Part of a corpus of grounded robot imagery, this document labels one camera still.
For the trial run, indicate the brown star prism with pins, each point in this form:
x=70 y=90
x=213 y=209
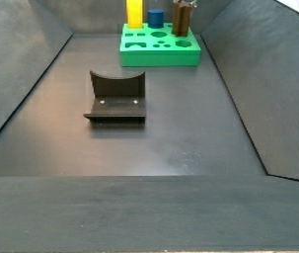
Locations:
x=181 y=18

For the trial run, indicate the green shape sorter board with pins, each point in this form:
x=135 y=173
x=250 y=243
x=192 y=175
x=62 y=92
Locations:
x=155 y=47

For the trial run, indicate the black curved fixture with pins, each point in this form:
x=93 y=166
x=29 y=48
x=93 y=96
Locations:
x=119 y=97

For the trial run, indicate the blue cylinder block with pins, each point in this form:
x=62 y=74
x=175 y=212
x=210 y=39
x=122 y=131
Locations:
x=155 y=18

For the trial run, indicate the yellow square prism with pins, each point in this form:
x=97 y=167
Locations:
x=135 y=14

